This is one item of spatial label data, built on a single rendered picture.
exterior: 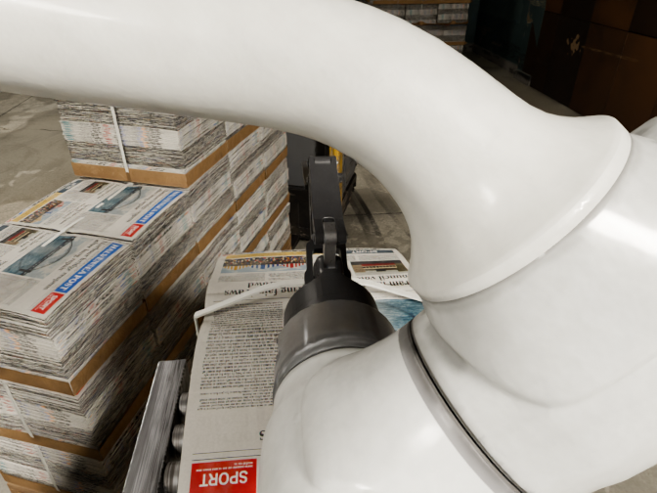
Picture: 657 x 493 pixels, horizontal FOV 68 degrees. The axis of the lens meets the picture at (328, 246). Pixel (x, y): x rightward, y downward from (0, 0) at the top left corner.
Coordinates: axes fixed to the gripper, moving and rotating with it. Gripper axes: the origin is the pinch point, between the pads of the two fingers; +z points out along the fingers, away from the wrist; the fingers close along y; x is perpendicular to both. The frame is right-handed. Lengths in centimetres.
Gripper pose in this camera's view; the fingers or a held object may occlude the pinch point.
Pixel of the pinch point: (316, 227)
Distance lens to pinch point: 53.8
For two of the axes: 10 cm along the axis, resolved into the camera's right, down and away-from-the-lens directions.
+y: -0.2, 8.9, 4.6
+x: 10.0, -0.3, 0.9
